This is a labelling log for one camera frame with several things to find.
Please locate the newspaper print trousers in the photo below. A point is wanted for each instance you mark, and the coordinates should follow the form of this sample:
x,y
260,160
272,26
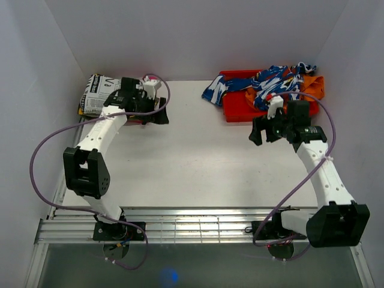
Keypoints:
x,y
97,90

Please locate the red plastic tray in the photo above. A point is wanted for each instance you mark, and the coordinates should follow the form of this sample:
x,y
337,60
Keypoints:
x,y
234,104

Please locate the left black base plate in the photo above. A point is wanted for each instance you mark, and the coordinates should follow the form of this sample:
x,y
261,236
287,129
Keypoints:
x,y
118,232

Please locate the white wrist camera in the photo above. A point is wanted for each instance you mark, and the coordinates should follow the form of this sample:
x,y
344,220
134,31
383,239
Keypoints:
x,y
274,102
151,88

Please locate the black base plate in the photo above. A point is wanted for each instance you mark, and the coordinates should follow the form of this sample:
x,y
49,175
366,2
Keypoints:
x,y
271,231
118,232

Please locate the blue white patterned trousers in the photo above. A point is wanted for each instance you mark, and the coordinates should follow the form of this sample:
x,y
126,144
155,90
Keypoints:
x,y
283,80

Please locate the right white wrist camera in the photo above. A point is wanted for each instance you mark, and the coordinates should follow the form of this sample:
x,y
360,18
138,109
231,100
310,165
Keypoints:
x,y
274,102

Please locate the camouflage folded trousers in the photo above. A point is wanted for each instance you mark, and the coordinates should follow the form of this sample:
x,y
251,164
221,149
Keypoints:
x,y
82,111

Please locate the orange trousers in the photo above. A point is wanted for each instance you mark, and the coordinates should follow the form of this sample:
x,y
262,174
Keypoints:
x,y
313,85

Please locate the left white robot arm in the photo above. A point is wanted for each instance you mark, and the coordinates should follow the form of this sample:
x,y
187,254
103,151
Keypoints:
x,y
86,172

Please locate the aluminium rail frame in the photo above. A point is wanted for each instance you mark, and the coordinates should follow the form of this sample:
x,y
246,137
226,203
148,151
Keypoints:
x,y
188,247

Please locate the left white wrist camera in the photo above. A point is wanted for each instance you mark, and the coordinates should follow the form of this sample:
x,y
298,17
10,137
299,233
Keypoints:
x,y
151,88

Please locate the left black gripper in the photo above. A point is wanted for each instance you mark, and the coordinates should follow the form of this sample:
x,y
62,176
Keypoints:
x,y
159,117

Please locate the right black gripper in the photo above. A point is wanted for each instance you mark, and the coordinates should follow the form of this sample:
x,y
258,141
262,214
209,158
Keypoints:
x,y
255,134

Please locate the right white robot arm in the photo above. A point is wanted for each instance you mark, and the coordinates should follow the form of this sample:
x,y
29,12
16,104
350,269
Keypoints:
x,y
339,220

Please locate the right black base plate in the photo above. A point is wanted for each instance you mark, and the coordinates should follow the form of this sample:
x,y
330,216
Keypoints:
x,y
271,231

